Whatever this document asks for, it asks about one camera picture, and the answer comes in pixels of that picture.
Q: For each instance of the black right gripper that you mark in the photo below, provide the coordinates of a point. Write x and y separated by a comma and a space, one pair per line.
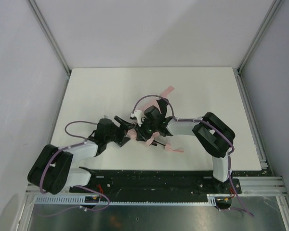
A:
143, 130

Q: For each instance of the aluminium frame post left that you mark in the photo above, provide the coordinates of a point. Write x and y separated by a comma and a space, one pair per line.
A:
48, 35

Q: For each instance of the aluminium frame post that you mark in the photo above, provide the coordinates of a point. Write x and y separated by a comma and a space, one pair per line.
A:
265, 24
48, 35

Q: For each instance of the pink umbrella with black lining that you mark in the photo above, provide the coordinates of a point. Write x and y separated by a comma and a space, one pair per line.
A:
158, 110

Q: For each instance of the black mounting base plate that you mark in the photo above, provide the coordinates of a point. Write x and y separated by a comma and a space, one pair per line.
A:
161, 185

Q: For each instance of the aluminium side rail right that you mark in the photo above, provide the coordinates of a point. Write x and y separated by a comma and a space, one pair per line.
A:
251, 120

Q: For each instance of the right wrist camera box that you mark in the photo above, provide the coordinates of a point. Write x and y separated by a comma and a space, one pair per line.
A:
137, 115

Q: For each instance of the aluminium frame post right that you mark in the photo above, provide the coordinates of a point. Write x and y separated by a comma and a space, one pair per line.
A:
265, 24

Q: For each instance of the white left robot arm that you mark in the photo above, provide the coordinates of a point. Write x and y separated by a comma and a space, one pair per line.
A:
52, 169

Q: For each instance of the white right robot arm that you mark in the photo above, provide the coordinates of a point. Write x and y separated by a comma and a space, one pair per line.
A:
213, 134

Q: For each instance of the white slotted cable duct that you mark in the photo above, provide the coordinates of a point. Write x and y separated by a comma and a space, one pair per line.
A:
195, 200

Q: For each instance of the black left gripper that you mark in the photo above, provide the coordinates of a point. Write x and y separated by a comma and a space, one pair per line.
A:
122, 132

